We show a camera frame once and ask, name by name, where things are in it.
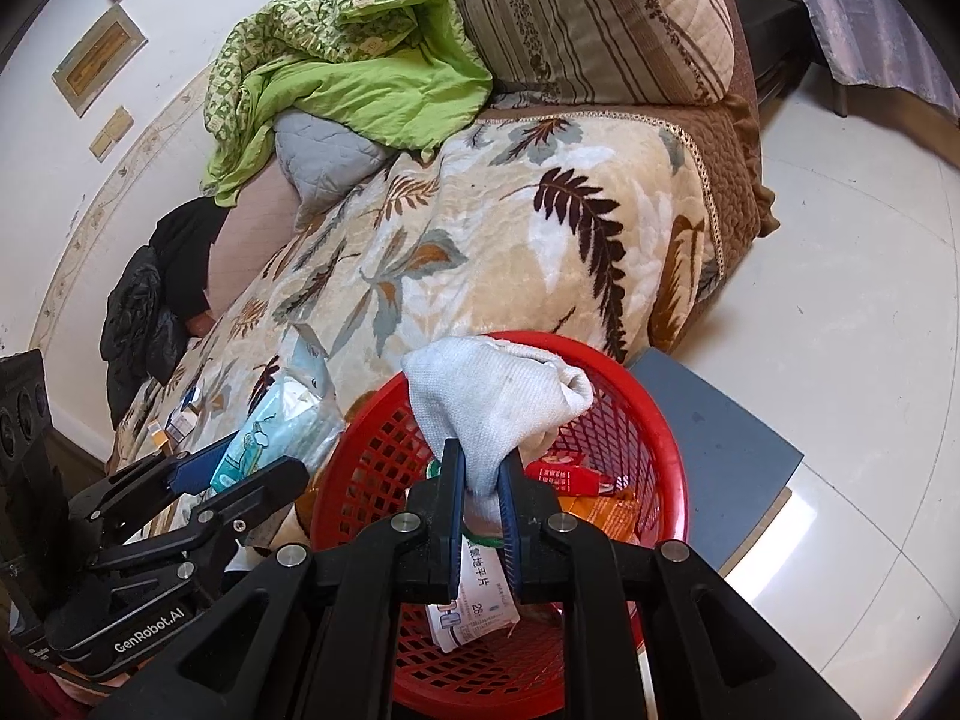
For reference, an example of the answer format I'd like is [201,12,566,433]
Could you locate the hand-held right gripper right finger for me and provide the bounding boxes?
[497,454,860,720]

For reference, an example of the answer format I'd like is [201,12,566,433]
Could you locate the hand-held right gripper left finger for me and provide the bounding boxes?
[90,439,467,720]

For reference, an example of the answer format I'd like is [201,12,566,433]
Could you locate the white cloth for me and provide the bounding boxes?
[402,337,595,535]

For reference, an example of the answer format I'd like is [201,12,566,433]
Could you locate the brown quilted sofa cover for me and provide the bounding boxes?
[480,0,782,353]

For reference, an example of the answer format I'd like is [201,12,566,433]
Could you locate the black puffer jacket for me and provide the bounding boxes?
[99,244,189,430]

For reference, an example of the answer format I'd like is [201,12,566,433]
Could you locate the black cloth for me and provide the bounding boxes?
[147,196,230,320]

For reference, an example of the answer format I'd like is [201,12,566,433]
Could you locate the leaf printed blanket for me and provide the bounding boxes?
[105,116,726,541]

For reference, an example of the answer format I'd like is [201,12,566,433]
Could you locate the white medicine box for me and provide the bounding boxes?
[426,531,521,654]

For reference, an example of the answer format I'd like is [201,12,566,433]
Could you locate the red plastic basket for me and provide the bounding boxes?
[308,330,690,718]

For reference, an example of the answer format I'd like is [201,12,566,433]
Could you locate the striped brown cushion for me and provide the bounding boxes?
[448,0,737,107]

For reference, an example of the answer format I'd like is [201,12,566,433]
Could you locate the light blue wet wipes pack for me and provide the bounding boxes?
[209,324,345,497]

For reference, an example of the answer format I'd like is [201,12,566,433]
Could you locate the grey quilted pillow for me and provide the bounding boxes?
[273,110,396,230]

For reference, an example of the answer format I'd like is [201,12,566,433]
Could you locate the green quilt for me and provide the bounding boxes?
[200,0,495,208]

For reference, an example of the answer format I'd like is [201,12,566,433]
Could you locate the table with patterned cloth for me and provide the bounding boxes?
[787,0,960,119]

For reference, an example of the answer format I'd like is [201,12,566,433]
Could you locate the beige framed wall panel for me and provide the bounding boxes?
[52,3,148,118]

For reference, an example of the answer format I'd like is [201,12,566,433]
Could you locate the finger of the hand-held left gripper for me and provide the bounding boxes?
[90,455,311,578]
[67,430,250,542]

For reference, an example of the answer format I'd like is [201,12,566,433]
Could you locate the red snack packet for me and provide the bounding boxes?
[523,460,602,498]

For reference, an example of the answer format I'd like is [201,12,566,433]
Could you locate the pink sofa backrest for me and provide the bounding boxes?
[205,161,302,325]

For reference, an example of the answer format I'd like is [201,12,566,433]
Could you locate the grey stool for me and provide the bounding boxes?
[625,348,804,575]

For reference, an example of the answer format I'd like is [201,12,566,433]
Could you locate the dark side table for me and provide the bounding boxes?
[730,0,812,112]

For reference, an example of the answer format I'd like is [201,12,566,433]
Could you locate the orange snack packet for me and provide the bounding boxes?
[558,490,640,545]

